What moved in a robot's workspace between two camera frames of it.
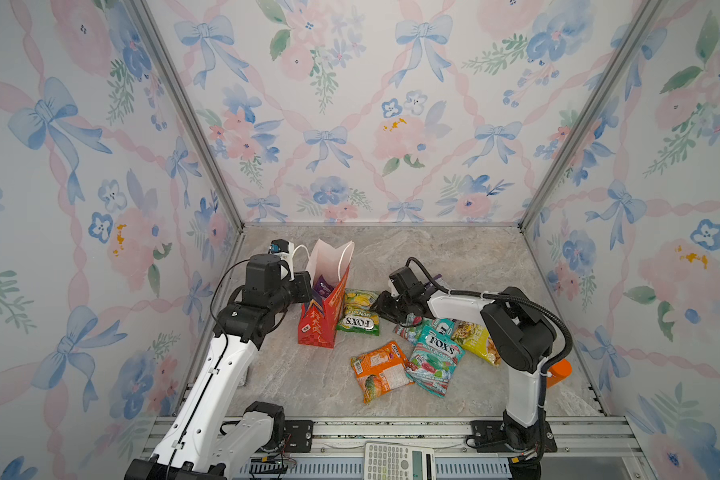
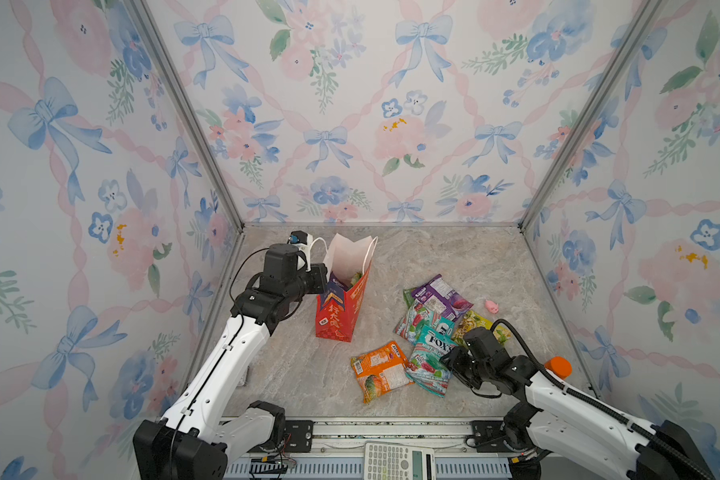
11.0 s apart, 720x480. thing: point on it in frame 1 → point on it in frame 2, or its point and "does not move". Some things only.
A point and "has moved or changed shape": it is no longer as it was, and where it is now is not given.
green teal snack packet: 414,324 does not move
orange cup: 558,372 does not move
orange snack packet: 380,371 does not move
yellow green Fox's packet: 356,315 → 356,277
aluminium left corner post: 192,108 does not move
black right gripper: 381,307 → 453,362
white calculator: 398,462 does not move
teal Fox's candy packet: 434,360 does not move
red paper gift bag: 328,268 has moved or changed shape
